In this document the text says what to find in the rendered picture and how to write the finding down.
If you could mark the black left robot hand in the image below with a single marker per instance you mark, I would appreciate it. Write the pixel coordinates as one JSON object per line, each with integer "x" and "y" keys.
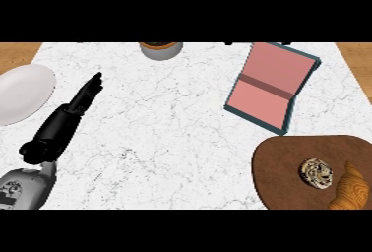
{"x": 58, "y": 131}

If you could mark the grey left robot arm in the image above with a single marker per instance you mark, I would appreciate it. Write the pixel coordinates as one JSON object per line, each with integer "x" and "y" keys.
{"x": 27, "y": 188}

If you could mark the pink box with teal rim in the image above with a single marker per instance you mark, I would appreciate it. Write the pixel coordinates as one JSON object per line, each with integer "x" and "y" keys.
{"x": 270, "y": 87}

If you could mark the brown wooden cutting board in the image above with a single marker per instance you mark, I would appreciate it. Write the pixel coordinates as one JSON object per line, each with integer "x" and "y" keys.
{"x": 291, "y": 170}

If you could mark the beige swirled cupcake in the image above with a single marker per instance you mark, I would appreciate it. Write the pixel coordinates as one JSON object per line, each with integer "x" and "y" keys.
{"x": 316, "y": 173}

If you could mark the white oval plate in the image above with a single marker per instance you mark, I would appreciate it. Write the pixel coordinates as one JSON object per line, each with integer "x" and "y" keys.
{"x": 21, "y": 93}

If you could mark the grey pot with brown rim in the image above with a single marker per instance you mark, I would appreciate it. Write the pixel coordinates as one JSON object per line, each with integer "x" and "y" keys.
{"x": 161, "y": 50}

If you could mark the orange wooden croissant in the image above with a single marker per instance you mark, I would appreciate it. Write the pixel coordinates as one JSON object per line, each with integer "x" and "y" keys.
{"x": 350, "y": 192}

